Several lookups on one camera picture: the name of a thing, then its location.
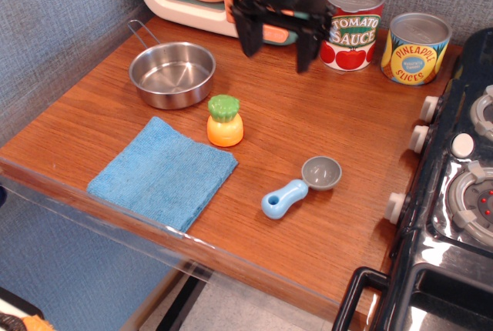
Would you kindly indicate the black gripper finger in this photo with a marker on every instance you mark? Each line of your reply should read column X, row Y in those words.
column 250, row 32
column 308, row 47

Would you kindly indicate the orange toy carrot green top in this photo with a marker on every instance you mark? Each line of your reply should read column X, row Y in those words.
column 224, row 125

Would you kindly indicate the tomato sauce can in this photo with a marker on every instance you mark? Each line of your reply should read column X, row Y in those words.
column 353, row 34

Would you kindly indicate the small stainless steel pan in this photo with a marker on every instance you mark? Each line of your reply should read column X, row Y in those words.
column 173, row 75

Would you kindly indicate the pineapple slices can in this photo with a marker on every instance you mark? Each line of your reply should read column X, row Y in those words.
column 415, row 48

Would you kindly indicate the blue grey measuring scoop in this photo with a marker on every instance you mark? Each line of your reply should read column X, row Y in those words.
column 319, row 173

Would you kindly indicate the white stove knob upper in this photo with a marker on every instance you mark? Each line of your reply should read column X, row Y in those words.
column 428, row 108

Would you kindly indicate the white stove knob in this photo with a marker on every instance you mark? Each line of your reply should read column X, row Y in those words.
column 418, row 138
column 428, row 108
column 394, row 207

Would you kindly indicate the white stove knob middle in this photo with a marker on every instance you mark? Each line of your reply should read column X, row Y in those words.
column 418, row 138

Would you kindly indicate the blue folded cloth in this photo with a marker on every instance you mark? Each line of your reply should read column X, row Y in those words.
column 164, row 176

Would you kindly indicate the white stove knob lower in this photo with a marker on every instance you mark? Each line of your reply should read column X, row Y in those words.
column 394, row 207

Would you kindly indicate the black toy stove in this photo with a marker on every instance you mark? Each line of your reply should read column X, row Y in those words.
column 441, row 256

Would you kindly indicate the orange fuzzy object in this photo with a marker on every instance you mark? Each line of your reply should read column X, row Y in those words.
column 27, row 323

